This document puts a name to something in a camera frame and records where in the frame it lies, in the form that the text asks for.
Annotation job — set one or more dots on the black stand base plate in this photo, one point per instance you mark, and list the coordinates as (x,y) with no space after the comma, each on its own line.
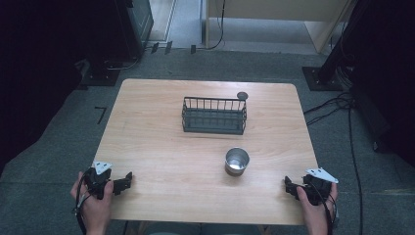
(321,79)
(99,76)

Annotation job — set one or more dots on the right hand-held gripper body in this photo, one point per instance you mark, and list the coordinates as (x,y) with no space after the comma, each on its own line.
(318,187)

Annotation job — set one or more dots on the metal cup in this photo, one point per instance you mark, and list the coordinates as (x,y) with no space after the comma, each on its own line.
(237,161)

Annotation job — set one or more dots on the person's left hand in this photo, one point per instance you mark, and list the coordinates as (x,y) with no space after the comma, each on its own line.
(94,209)

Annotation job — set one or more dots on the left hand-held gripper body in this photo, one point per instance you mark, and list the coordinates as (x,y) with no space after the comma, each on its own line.
(98,178)

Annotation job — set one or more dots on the dark equipment cabinet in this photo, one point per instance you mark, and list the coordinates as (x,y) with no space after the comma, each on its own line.
(135,29)

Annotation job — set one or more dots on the light wooden cabinet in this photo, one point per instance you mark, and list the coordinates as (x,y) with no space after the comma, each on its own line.
(277,23)

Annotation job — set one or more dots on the person's right hand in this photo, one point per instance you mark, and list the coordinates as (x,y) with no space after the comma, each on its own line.
(314,215)

